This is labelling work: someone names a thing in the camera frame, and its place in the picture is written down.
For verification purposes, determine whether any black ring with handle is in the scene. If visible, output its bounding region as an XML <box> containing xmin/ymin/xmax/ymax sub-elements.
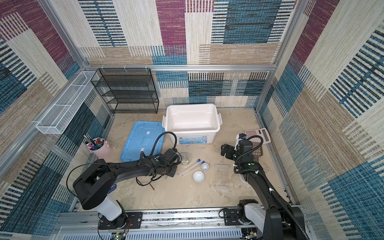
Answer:
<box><xmin>135</xmin><ymin>175</ymin><xmax>163</xmax><ymax>191</ymax></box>

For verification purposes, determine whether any blue-capped test tube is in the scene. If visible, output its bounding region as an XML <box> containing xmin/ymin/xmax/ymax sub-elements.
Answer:
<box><xmin>182</xmin><ymin>161</ymin><xmax>205</xmax><ymax>177</ymax></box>
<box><xmin>179</xmin><ymin>159</ymin><xmax>202</xmax><ymax>175</ymax></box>

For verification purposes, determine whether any aluminium front rail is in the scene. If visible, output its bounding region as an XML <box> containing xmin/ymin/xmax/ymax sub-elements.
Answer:
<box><xmin>50</xmin><ymin>208</ymin><xmax>260</xmax><ymax>240</ymax></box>

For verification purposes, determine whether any white mesh wall basket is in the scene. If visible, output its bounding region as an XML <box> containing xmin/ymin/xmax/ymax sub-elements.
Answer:
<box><xmin>36</xmin><ymin>71</ymin><xmax>95</xmax><ymax>135</ymax></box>

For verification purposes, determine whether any pink pen cup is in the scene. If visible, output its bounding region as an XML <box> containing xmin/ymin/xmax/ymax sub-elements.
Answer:
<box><xmin>84</xmin><ymin>135</ymin><xmax>113</xmax><ymax>159</ymax></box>

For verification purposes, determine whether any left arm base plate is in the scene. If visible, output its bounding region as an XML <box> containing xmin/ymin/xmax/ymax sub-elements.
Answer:
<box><xmin>98</xmin><ymin>212</ymin><xmax>143</xmax><ymax>230</ymax></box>

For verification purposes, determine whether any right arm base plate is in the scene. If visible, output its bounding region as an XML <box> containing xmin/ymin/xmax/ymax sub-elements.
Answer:
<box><xmin>219</xmin><ymin>208</ymin><xmax>250</xmax><ymax>226</ymax></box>

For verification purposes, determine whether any blue plastic box lid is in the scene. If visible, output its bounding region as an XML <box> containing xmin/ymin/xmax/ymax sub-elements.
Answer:
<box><xmin>120</xmin><ymin>121</ymin><xmax>165</xmax><ymax>162</ymax></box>

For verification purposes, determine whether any small white crucible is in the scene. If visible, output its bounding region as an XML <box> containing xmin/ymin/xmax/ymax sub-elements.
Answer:
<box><xmin>201</xmin><ymin>163</ymin><xmax>210</xmax><ymax>171</ymax></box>

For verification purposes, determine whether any white plastic storage box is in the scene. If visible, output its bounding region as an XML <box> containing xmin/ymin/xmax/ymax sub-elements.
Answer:
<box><xmin>162</xmin><ymin>104</ymin><xmax>223</xmax><ymax>145</ymax></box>

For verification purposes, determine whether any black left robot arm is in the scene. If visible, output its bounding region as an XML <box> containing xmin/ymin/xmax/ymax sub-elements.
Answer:
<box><xmin>73</xmin><ymin>148</ymin><xmax>181</xmax><ymax>230</ymax></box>

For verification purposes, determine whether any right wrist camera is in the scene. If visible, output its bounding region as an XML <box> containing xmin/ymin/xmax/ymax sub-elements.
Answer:
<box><xmin>235</xmin><ymin>133</ymin><xmax>247</xmax><ymax>149</ymax></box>

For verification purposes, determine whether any white evaporating dish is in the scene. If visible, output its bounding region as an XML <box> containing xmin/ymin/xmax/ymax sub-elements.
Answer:
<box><xmin>193</xmin><ymin>171</ymin><xmax>205</xmax><ymax>183</ymax></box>

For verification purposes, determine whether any clear test tube rack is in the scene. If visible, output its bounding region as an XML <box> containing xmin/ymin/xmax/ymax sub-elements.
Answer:
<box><xmin>215</xmin><ymin>164</ymin><xmax>229</xmax><ymax>190</ymax></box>

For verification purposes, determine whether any brown slotted scoop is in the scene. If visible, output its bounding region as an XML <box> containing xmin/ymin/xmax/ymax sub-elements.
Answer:
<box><xmin>253</xmin><ymin>142</ymin><xmax>264</xmax><ymax>158</ymax></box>

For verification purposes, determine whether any clear glass flask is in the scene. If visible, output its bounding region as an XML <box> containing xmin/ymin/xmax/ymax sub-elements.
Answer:
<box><xmin>180</xmin><ymin>153</ymin><xmax>191</xmax><ymax>165</ymax></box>

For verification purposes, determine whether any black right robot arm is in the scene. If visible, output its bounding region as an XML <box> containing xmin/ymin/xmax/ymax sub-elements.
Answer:
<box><xmin>221</xmin><ymin>136</ymin><xmax>309</xmax><ymax>240</ymax></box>

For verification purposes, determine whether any black wire shelf rack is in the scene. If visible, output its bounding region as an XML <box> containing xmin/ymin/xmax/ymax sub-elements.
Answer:
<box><xmin>91</xmin><ymin>68</ymin><xmax>159</xmax><ymax>114</ymax></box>

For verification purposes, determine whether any white tape roll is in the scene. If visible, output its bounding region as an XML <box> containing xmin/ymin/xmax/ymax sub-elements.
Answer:
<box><xmin>239</xmin><ymin>175</ymin><xmax>249</xmax><ymax>185</ymax></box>

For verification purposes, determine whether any blue black device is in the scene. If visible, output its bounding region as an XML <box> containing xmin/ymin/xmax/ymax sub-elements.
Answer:
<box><xmin>108</xmin><ymin>184</ymin><xmax>117</xmax><ymax>194</ymax></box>

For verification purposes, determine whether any pink calculator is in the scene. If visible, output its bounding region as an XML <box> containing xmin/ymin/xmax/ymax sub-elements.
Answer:
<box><xmin>245</xmin><ymin>128</ymin><xmax>271</xmax><ymax>144</ymax></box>

